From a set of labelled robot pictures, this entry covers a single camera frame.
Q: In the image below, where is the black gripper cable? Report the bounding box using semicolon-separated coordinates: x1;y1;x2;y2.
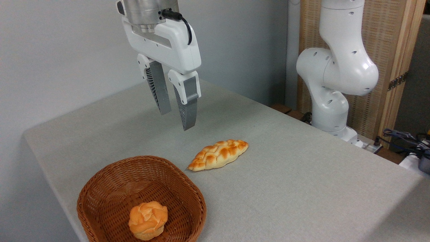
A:
162;9;193;46

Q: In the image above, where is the white power strip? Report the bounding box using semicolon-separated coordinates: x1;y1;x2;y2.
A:
355;135;384;154

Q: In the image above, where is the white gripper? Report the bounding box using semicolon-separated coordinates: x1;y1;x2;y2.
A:
116;0;202;131

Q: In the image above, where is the bundle of dark cables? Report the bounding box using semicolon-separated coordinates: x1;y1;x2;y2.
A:
379;128;430;159

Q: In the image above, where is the round golden bread roll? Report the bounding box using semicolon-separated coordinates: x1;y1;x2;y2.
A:
128;201;168;241

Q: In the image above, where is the grey tablecloth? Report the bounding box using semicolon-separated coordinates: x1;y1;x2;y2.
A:
23;79;430;242

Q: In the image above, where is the long braided bread loaf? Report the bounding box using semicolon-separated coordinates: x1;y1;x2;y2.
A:
186;139;249;172

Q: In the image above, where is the brown woven wicker basket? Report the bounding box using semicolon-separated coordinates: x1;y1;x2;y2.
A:
77;155;207;242

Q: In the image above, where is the wooden rattan screen panel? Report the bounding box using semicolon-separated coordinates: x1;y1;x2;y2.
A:
297;0;426;149

